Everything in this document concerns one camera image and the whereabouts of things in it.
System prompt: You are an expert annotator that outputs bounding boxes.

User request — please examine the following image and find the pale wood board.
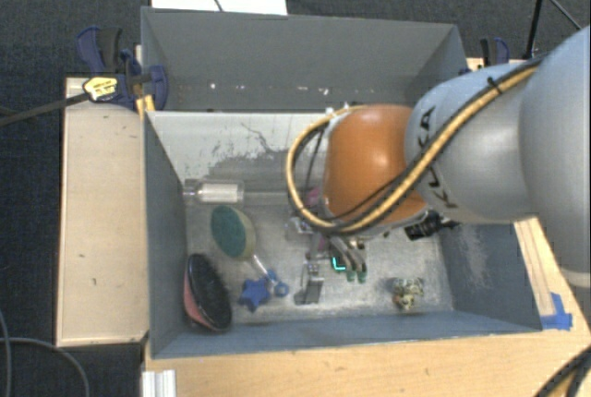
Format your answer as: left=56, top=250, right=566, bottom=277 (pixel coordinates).
left=54, top=76, right=150, bottom=348

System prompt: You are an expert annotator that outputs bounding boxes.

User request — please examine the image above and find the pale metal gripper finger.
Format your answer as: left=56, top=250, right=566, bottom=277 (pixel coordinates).
left=294, top=262, right=325, bottom=307
left=284, top=217, right=313, bottom=240

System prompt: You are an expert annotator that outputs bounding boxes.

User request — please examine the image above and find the green and yellow round sponge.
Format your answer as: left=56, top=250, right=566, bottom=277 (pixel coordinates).
left=210, top=205, right=258, bottom=260

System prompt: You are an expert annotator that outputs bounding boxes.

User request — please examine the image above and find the black cylinder on white bracket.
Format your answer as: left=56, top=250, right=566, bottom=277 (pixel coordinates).
left=404, top=209, right=459, bottom=242

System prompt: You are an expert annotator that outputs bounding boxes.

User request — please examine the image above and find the grey metal bin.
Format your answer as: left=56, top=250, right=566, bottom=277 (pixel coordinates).
left=139, top=6, right=544, bottom=360

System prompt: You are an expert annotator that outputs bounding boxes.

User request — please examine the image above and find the pink and black hairbrush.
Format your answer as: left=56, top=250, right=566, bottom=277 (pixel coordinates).
left=183, top=252, right=234, bottom=333

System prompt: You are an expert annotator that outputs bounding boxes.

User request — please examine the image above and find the blue star-shaped tool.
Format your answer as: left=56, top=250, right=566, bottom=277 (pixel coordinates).
left=236, top=255, right=291, bottom=314

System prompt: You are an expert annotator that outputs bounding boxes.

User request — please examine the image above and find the speckled camouflage lump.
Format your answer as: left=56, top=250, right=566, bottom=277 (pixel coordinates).
left=391, top=276, right=426, bottom=312

